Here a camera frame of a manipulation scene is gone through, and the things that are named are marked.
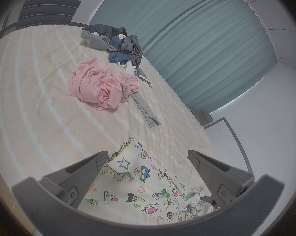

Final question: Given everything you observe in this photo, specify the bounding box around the grey bedside table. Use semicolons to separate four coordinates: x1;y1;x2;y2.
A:
190;106;213;125

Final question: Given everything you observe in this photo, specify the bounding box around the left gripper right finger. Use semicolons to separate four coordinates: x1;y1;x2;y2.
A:
188;149;256;208

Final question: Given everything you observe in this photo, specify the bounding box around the white printed pyjama top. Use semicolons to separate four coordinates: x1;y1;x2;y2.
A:
85;136;214;225

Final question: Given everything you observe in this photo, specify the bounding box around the blue-green curtain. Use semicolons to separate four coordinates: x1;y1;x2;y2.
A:
142;0;279;113
89;0;237;56

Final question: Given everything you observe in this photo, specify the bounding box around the black chest of drawers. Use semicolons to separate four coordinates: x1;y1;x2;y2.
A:
15;0;82;30

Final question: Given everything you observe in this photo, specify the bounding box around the grey knitted garment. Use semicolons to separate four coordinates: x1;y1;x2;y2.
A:
132;92;161;129

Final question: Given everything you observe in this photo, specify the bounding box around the pink garment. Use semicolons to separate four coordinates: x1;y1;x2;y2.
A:
67;58;140;112

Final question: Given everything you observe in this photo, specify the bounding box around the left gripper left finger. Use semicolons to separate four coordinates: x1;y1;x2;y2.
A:
41;150;109;208

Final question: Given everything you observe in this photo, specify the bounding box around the pile of clothes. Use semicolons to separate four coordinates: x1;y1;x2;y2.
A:
80;24;154;87

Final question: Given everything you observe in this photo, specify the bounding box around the bed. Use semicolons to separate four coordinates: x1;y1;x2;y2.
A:
0;24;256;228

